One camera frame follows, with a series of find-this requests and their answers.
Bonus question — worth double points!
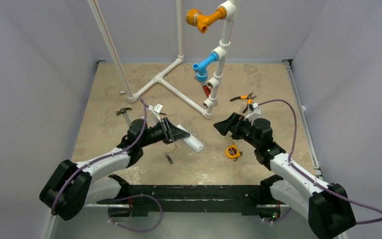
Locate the white PVC pipe frame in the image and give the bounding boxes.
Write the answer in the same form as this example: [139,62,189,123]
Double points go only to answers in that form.
[88,0,241,119]

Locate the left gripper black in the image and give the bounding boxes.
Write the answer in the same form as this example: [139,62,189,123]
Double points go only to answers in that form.
[138,118,189,148]

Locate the orange pipe fitting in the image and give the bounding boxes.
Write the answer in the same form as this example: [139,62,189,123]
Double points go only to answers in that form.
[186,7,227,34]

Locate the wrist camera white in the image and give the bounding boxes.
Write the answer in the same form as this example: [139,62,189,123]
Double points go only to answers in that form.
[245,103,261,123]
[148,103,163,122]

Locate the yellow tape measure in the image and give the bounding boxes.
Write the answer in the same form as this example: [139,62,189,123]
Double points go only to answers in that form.
[225,135,243,162]

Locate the silver allen key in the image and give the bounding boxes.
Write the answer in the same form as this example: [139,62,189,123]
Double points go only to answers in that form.
[164,144,178,165]

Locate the aluminium rail frame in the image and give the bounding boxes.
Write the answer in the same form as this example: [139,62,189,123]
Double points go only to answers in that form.
[282,60,322,179]

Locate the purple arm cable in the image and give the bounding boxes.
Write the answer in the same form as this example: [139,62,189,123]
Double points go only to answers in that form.
[257,99,382,226]
[51,98,150,217]

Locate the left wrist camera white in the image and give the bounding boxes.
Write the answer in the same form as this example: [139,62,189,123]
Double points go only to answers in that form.
[148,103,163,122]

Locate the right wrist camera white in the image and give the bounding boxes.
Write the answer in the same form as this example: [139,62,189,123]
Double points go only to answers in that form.
[245,103,261,123]

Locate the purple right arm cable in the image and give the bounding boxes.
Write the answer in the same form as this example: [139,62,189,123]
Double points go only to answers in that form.
[257,99,382,226]

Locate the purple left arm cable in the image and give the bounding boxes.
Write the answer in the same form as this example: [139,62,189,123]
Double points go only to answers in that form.
[51,98,150,217]

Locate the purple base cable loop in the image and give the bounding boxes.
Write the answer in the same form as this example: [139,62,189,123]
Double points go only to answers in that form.
[107,195,164,234]

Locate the orange handled pliers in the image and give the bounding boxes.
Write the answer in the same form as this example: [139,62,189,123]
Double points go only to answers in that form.
[230,92,257,113]

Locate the white remote control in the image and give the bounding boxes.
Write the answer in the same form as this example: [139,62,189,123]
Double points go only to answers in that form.
[177,124,204,153]

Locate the blue pipe fitting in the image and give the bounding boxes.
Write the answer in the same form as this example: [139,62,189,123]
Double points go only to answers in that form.
[192,52,219,83]

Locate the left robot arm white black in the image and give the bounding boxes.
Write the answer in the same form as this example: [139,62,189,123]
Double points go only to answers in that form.
[39,118,204,221]

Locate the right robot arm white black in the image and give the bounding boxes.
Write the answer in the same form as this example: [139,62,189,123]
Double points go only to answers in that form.
[213,113,356,239]

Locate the small hammer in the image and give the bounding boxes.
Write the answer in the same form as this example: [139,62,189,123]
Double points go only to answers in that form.
[115,107,132,127]

